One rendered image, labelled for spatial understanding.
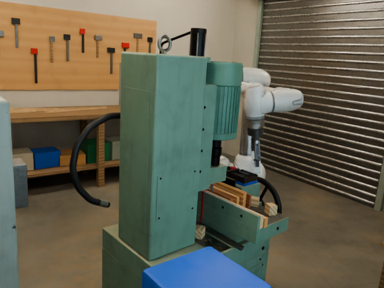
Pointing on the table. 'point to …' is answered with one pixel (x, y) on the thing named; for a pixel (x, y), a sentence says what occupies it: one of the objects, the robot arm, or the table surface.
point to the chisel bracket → (218, 174)
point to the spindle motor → (226, 97)
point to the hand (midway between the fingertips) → (255, 166)
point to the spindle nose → (216, 152)
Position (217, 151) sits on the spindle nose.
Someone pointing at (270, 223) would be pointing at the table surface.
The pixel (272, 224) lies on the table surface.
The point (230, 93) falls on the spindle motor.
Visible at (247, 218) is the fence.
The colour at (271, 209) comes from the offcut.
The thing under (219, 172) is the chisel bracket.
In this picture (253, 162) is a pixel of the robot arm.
